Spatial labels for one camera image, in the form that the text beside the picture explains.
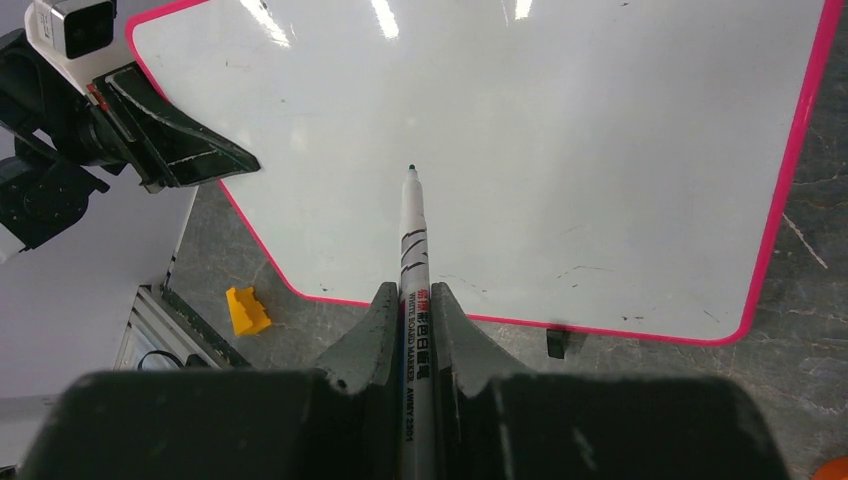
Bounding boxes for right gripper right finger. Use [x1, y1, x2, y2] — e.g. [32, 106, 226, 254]
[430, 282, 532, 398]

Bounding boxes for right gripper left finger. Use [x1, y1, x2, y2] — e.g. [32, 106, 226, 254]
[315, 282, 400, 396]

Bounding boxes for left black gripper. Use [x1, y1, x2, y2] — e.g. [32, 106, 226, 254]
[78, 62, 261, 193]

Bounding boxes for green whiteboard marker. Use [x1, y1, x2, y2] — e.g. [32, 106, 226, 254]
[399, 165, 437, 479]

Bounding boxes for pink framed whiteboard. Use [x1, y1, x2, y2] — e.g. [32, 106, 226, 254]
[126, 1, 843, 345]

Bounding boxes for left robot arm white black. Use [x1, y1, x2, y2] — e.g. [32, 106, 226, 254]
[1, 29, 261, 253]

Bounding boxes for yellow plastic wedge block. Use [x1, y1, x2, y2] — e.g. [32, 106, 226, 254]
[226, 287, 272, 337]

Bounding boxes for orange semicircle toy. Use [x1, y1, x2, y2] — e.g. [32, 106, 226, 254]
[811, 456, 848, 480]

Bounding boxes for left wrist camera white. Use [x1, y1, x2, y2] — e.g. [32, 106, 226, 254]
[24, 0, 134, 96]

